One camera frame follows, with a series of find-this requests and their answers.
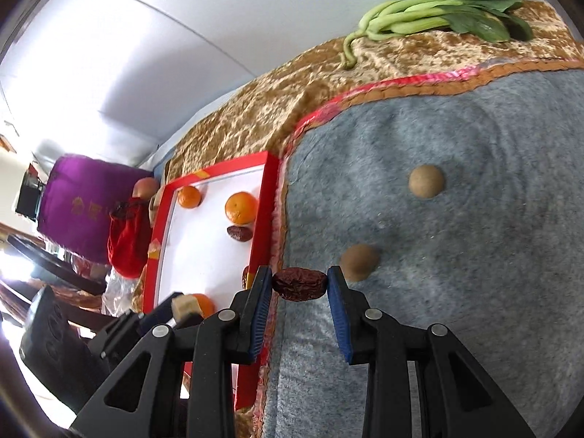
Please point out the red box with white inside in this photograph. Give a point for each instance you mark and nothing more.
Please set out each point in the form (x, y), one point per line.
(200, 255)

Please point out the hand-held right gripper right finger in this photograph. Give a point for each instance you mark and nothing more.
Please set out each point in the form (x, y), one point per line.
(337, 315)

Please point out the gold patterned tablecloth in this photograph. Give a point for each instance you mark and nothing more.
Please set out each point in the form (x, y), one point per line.
(237, 114)

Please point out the round brown longan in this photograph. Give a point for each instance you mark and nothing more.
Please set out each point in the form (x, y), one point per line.
(426, 181)
(360, 262)

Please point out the red-yellow apple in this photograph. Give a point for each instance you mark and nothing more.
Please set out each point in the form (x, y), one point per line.
(145, 188)

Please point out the purple cloth bag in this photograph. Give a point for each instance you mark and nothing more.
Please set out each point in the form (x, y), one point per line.
(77, 200)

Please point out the tan fruit piece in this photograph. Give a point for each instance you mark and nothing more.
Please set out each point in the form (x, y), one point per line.
(185, 308)

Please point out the black screen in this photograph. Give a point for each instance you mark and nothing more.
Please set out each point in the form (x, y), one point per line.
(28, 191)

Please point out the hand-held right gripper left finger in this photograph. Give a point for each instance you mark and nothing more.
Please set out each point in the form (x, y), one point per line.
(258, 310)

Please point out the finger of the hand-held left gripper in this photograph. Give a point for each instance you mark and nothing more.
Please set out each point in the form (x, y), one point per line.
(153, 317)
(188, 321)

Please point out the orange tangerine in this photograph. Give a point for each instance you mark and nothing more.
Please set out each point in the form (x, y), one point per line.
(241, 208)
(189, 196)
(205, 305)

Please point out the dark wooden chair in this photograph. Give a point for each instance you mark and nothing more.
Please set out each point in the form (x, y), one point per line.
(50, 264)

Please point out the green leafy vegetable bunch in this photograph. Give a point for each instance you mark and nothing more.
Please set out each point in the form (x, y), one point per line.
(410, 13)

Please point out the grey felt mat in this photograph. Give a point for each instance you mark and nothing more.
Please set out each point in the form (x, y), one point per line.
(456, 283)

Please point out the crinkled clear plastic bag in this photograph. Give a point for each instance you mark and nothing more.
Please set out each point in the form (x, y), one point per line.
(118, 292)

